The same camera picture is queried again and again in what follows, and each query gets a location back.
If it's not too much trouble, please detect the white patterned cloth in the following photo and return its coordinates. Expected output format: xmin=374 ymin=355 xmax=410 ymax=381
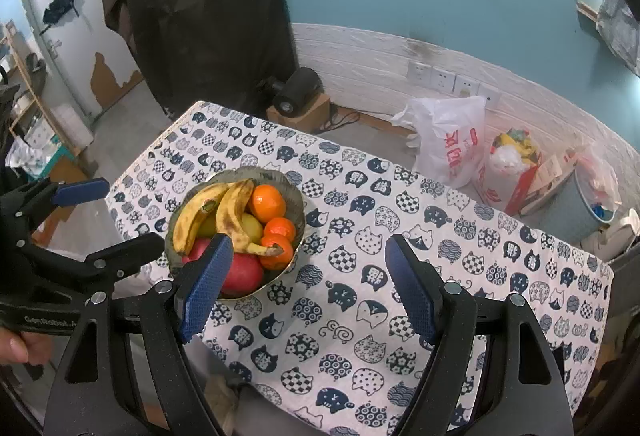
xmin=5 ymin=136 xmax=63 ymax=177

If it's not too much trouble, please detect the white peeling door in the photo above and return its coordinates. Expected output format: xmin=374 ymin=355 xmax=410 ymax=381
xmin=17 ymin=0 xmax=146 ymax=119

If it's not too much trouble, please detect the grey tarp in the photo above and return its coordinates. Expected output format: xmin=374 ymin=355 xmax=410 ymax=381
xmin=595 ymin=0 xmax=640 ymax=77

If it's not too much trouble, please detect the small cardboard box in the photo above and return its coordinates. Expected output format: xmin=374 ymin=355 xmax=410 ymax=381
xmin=266 ymin=93 xmax=332 ymax=133

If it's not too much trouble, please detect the spotted brown banana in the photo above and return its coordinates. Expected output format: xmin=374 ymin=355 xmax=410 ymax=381
xmin=215 ymin=178 xmax=281 ymax=257

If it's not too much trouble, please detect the person's left hand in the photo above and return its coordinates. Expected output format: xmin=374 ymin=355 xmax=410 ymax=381
xmin=0 ymin=330 xmax=32 ymax=367

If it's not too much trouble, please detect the black cylindrical speaker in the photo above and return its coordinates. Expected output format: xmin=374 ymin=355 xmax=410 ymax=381
xmin=272 ymin=67 xmax=322 ymax=115

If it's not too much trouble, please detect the yellow banana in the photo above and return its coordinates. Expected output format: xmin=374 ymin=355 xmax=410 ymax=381
xmin=172 ymin=182 xmax=231 ymax=257

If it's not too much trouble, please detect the large orange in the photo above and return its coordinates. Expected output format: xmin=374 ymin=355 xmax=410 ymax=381
xmin=248 ymin=184 xmax=287 ymax=223

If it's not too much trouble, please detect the cat-print tablecloth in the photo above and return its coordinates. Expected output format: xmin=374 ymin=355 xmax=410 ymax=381
xmin=105 ymin=101 xmax=615 ymax=434

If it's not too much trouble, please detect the red bag of trash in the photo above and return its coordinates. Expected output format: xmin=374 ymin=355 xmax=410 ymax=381
xmin=475 ymin=128 xmax=543 ymax=217

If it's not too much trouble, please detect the wooden strip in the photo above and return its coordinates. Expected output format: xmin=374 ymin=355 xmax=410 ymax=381
xmin=575 ymin=0 xmax=603 ymax=24

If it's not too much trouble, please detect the green glass plate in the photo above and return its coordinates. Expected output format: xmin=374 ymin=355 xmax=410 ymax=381
xmin=164 ymin=168 xmax=307 ymax=302

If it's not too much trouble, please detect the white storage box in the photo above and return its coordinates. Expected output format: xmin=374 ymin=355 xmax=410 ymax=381
xmin=50 ymin=102 xmax=93 ymax=147

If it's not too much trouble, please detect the wooden shelf rack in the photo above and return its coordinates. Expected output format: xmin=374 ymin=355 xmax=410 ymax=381
xmin=0 ymin=21 xmax=96 ymax=182

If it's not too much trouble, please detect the black folded umbrella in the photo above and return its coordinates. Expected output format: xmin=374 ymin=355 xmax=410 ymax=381
xmin=41 ymin=0 xmax=81 ymax=24

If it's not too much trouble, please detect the white plastic bag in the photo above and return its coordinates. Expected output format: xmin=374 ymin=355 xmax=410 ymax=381
xmin=391 ymin=96 xmax=487 ymax=189

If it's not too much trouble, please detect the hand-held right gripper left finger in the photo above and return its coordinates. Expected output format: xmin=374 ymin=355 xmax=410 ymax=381
xmin=40 ymin=232 xmax=235 ymax=436

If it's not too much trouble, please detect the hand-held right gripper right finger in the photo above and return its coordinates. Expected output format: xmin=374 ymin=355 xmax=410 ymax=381
xmin=384 ymin=234 xmax=575 ymax=436

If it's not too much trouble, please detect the grey-blue trash bin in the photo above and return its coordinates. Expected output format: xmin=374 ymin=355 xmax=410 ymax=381
xmin=530 ymin=156 xmax=623 ymax=244

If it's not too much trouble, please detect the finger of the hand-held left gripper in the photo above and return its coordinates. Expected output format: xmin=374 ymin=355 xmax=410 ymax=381
xmin=24 ymin=232 xmax=161 ymax=293
xmin=0 ymin=177 xmax=110 ymax=242

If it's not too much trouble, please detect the red apple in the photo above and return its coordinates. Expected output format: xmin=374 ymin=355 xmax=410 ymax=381
xmin=220 ymin=252 xmax=265 ymax=297
xmin=181 ymin=238 xmax=213 ymax=265

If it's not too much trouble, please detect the small tangerine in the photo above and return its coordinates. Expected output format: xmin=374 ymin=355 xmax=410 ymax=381
xmin=263 ymin=217 xmax=297 ymax=242
xmin=260 ymin=234 xmax=295 ymax=271

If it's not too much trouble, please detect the black cable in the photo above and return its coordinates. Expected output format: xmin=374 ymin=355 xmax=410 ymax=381
xmin=320 ymin=108 xmax=361 ymax=132

